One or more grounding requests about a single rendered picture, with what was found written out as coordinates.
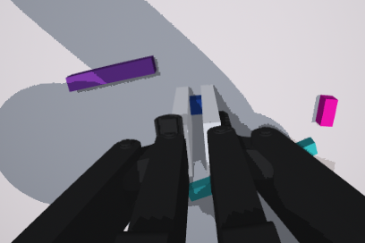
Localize magenta rectangular block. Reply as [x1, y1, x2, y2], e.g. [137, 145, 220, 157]
[316, 95, 338, 127]

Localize small dark blue block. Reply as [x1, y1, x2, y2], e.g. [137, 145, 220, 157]
[190, 95, 202, 115]

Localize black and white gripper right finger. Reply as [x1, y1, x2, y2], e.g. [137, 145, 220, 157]
[200, 85, 365, 243]

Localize purple rod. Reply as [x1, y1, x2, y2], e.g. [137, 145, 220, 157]
[66, 55, 157, 92]

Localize turquoise rod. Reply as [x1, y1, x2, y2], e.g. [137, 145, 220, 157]
[189, 137, 318, 201]

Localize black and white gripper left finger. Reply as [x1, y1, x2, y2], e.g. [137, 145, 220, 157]
[11, 87, 192, 243]

